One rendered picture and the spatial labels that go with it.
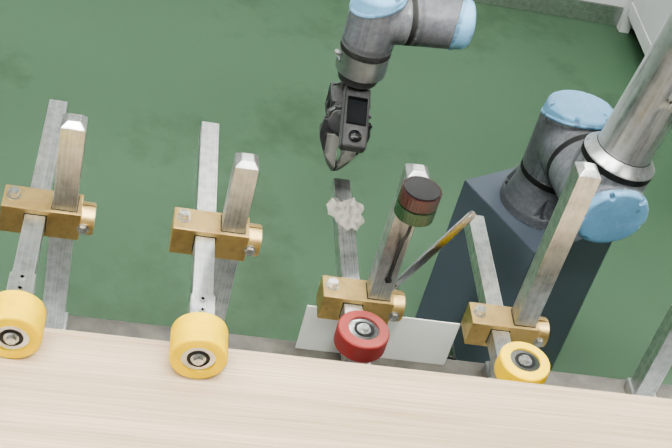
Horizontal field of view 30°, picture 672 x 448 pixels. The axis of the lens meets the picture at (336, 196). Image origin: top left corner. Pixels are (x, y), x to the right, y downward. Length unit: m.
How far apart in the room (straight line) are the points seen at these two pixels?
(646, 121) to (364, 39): 0.59
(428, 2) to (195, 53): 1.98
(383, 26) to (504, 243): 0.76
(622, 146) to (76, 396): 1.19
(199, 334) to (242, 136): 2.05
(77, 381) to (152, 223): 1.65
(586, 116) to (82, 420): 1.31
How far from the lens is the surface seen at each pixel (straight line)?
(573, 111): 2.60
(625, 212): 2.49
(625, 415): 1.94
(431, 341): 2.13
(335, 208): 2.14
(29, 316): 1.71
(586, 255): 2.80
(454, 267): 2.86
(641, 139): 2.43
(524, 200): 2.69
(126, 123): 3.69
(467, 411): 1.84
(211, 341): 1.71
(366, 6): 2.10
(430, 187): 1.82
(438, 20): 2.14
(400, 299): 2.01
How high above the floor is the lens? 2.20
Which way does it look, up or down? 38 degrees down
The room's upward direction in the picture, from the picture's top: 16 degrees clockwise
